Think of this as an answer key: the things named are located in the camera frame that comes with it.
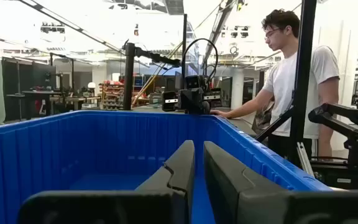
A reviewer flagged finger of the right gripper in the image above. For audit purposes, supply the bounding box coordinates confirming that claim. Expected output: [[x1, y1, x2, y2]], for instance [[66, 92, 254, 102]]
[[162, 90, 179, 112], [203, 87, 223, 108]]

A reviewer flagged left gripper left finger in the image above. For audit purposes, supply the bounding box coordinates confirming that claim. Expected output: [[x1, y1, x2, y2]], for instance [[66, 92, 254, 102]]
[[17, 139, 195, 224]]

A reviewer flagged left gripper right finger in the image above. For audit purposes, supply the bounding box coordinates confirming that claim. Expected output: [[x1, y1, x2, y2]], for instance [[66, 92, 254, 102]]
[[203, 141, 358, 224]]

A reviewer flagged blue ribbed plastic bin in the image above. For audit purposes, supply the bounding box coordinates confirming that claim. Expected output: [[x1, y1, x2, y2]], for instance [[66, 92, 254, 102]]
[[0, 110, 334, 224]]

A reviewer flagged thin black pole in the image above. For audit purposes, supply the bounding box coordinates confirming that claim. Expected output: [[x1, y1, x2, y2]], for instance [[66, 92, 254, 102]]
[[181, 14, 188, 78]]

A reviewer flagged shelf with red bins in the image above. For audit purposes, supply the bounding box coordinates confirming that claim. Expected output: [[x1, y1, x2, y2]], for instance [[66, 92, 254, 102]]
[[99, 80, 126, 110]]

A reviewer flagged person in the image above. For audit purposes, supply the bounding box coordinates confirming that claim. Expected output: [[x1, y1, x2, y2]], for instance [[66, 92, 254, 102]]
[[209, 8, 341, 159]]

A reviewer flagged black work table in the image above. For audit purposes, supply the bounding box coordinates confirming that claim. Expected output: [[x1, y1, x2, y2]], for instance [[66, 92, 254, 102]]
[[6, 90, 63, 121]]

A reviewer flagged red chair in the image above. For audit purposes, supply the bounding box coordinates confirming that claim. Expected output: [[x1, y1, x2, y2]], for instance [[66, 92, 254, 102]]
[[35, 99, 47, 116]]

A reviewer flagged black diagonal frame brace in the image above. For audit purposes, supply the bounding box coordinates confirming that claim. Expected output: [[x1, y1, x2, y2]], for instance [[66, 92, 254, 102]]
[[255, 107, 295, 144]]

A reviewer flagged grey metal bracket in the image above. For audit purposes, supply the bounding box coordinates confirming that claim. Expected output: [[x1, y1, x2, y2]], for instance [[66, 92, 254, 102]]
[[296, 141, 316, 179]]

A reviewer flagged thick black frame post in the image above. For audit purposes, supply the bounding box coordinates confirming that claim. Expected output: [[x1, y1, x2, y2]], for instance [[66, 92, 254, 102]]
[[287, 0, 318, 169]]

